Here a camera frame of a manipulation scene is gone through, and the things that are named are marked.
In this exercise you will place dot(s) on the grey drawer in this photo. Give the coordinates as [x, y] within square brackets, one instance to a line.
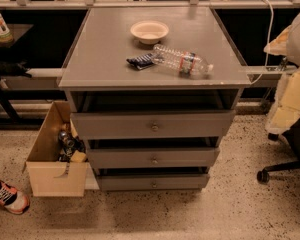
[152, 182]
[152, 157]
[142, 125]

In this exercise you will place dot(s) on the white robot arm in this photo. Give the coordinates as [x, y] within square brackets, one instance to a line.
[286, 109]

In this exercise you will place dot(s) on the grey drawer cabinet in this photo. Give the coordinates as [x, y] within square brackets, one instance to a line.
[98, 78]

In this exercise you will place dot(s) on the grey top drawer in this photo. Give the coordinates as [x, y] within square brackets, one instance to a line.
[142, 125]

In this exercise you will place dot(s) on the grey bottom drawer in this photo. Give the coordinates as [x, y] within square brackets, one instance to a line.
[152, 182]

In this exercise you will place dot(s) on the dark blue snack packet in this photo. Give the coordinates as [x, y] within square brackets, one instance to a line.
[141, 62]

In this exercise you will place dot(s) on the clear plastic water bottle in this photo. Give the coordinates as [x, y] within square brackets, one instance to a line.
[184, 62]

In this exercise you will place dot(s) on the beige paper bowl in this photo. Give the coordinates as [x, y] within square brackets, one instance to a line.
[149, 32]

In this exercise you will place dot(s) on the yellow sponge in box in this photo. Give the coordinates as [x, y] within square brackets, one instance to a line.
[78, 157]

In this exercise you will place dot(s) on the metal can in box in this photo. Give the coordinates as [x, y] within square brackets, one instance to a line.
[66, 139]

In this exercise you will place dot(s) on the cardboard box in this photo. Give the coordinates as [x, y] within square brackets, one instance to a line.
[50, 177]

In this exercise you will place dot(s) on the black office chair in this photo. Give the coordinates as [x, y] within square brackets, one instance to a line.
[293, 137]

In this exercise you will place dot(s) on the black side table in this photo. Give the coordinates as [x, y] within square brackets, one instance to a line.
[12, 68]

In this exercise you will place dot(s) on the orange white sneaker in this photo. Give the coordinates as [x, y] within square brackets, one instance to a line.
[13, 200]

